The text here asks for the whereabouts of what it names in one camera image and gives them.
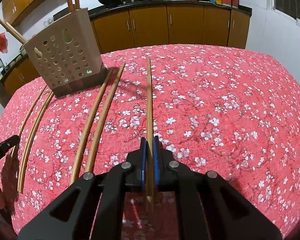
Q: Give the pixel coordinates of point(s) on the beige perforated utensil holder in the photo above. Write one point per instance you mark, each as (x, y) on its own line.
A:
(66, 54)

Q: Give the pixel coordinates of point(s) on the red floral tablecloth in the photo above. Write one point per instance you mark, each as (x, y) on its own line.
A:
(233, 111)

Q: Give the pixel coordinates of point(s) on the lower wooden kitchen cabinets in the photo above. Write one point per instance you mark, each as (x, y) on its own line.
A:
(170, 27)

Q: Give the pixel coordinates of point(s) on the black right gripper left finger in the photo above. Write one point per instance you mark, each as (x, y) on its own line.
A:
(91, 207)

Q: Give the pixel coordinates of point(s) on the black kitchen countertop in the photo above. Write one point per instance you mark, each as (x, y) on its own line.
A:
(165, 3)

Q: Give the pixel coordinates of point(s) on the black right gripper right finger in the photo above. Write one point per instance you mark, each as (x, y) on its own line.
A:
(208, 207)

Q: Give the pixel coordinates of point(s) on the red plastic bag on wall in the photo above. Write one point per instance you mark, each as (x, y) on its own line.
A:
(3, 43)

